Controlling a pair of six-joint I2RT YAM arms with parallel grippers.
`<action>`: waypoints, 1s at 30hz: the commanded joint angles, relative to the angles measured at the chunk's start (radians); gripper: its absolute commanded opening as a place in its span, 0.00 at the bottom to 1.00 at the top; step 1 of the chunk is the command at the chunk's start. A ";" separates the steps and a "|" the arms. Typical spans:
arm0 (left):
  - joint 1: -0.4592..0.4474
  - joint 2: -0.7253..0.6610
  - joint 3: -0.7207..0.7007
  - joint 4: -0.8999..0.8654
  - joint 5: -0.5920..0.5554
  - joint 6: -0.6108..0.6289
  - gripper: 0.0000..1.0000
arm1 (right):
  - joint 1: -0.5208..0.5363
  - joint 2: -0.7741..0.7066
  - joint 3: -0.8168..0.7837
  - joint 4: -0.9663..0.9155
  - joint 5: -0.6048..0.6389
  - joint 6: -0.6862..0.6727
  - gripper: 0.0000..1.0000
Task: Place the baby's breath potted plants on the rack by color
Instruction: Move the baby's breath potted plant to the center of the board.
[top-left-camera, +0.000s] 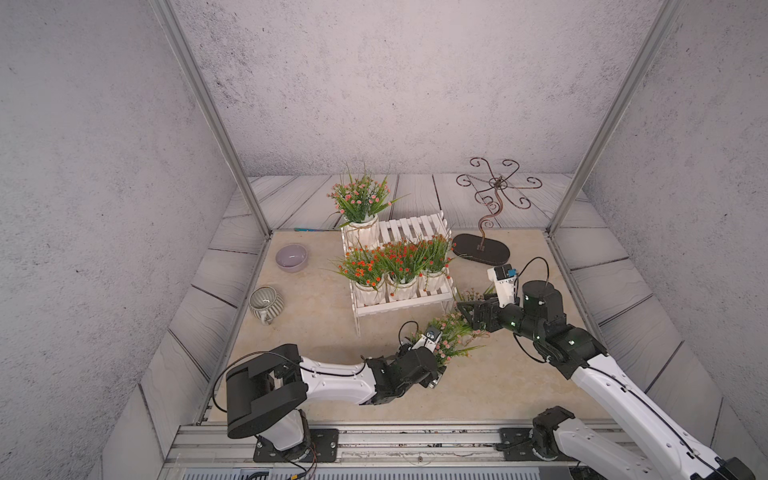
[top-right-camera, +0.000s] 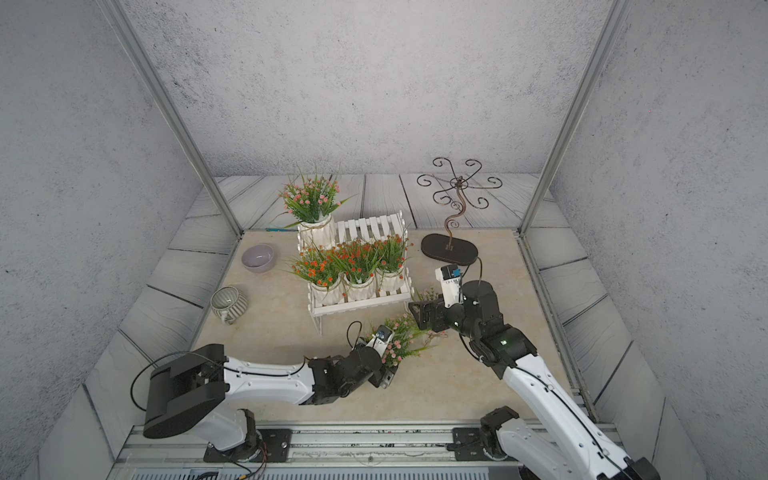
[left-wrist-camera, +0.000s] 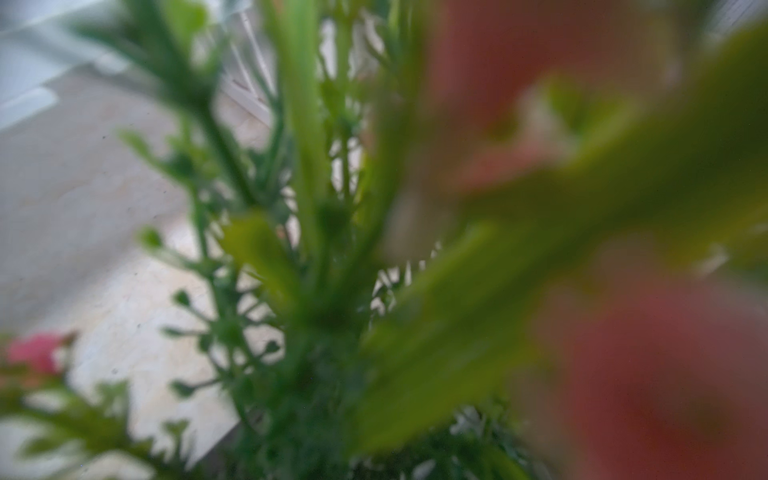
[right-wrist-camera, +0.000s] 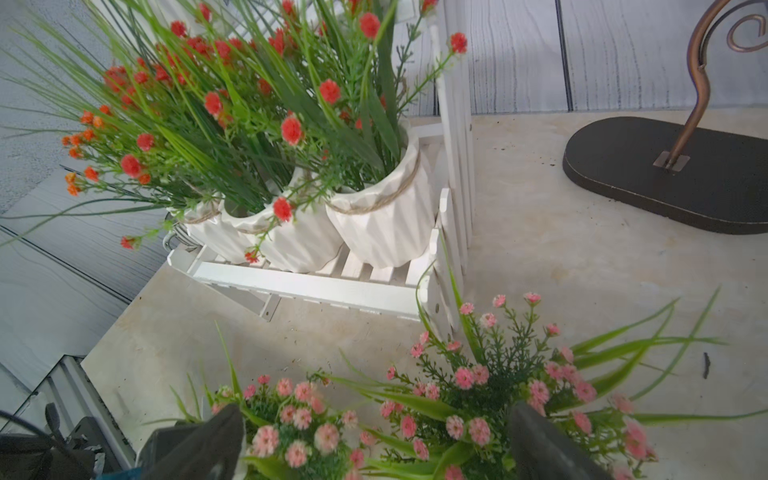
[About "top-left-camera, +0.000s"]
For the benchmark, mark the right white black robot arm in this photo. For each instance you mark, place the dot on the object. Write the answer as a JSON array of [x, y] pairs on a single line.
[[667, 451]]

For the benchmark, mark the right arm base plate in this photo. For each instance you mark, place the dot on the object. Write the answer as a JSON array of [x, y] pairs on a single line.
[[530, 444]]

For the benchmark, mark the striped grey ceramic mug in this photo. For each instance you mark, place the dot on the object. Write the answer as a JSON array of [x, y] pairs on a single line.
[[266, 304]]

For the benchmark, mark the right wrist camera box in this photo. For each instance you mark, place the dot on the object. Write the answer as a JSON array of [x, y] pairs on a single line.
[[505, 281]]

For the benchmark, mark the pink flower potted plant back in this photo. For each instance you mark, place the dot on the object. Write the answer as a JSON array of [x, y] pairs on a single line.
[[473, 295]]

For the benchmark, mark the white wooden slatted rack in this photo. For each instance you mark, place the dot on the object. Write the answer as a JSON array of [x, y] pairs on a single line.
[[415, 228]]

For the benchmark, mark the aluminium front rail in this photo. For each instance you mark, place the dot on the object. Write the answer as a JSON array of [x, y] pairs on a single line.
[[368, 450]]

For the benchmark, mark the bronze wire scroll stand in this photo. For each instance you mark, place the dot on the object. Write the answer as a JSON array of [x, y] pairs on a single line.
[[498, 192]]

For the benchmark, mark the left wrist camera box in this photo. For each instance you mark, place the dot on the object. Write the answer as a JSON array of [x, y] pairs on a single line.
[[430, 339]]

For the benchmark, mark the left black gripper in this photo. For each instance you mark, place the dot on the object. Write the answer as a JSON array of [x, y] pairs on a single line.
[[432, 377]]

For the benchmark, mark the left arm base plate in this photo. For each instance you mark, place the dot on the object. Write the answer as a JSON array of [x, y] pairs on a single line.
[[304, 445]]

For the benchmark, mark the pink flower potted plant front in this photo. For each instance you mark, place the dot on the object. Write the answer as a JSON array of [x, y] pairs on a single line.
[[455, 340]]

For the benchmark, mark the pink flower potted plant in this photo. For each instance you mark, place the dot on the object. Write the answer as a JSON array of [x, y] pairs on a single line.
[[359, 200], [455, 340], [473, 295]]

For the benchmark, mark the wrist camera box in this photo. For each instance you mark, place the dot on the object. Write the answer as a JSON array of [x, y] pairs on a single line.
[[430, 339], [505, 281]]

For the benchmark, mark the purple ceramic bowl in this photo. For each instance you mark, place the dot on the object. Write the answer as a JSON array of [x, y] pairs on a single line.
[[292, 258]]

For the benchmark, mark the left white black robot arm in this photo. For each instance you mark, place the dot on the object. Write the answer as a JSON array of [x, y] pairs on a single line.
[[264, 395]]

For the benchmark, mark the red flower potted plant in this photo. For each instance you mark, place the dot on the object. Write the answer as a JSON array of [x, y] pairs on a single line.
[[434, 274]]

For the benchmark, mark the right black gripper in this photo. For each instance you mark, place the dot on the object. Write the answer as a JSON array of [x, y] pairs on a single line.
[[491, 306]]

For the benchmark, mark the orange flower potted plant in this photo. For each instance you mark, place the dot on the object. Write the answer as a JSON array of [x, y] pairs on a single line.
[[365, 270]]

